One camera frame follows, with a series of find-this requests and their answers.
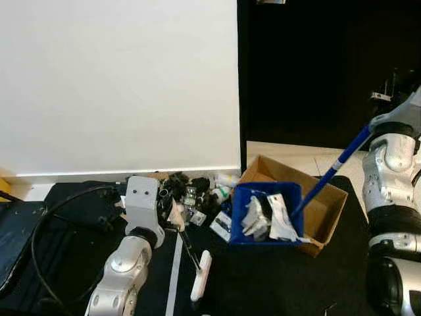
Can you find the white brush with black stick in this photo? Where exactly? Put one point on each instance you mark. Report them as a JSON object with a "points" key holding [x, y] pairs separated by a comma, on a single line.
{"points": [[201, 276]]}

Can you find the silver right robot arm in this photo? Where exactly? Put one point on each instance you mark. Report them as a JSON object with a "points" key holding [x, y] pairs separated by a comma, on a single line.
{"points": [[395, 197]]}

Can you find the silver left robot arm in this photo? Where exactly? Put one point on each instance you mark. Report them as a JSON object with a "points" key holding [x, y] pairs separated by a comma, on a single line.
{"points": [[122, 276]]}

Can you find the black floor mat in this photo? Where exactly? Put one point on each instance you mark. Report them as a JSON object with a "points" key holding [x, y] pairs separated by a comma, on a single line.
{"points": [[263, 283]]}

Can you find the black crumpled glove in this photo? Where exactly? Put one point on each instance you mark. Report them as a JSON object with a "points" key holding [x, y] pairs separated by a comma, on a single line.
{"points": [[175, 184]]}

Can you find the white tube with green print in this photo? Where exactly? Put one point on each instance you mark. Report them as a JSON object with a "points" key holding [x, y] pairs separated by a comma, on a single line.
{"points": [[225, 195]]}

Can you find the black door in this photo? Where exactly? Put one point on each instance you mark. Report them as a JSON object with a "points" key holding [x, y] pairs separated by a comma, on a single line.
{"points": [[316, 72]]}

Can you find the white tape strip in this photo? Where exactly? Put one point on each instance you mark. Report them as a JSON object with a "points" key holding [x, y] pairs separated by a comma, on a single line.
{"points": [[173, 276]]}

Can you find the brown cardboard box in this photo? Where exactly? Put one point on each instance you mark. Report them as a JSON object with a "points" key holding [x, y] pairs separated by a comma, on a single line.
{"points": [[325, 204]]}

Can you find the black bag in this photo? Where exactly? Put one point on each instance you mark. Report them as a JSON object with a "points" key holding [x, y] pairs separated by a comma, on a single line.
{"points": [[16, 243]]}

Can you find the yellow plastic object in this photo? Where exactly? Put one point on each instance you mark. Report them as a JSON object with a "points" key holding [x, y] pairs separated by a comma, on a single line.
{"points": [[4, 185]]}

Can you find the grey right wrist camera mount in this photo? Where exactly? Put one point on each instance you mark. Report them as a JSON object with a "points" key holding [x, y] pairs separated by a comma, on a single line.
{"points": [[401, 118]]}

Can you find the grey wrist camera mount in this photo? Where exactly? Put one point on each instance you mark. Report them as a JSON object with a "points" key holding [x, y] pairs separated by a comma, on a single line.
{"points": [[141, 204], [401, 118]]}

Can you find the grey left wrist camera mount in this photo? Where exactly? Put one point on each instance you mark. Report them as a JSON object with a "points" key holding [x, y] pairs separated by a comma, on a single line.
{"points": [[141, 204]]}

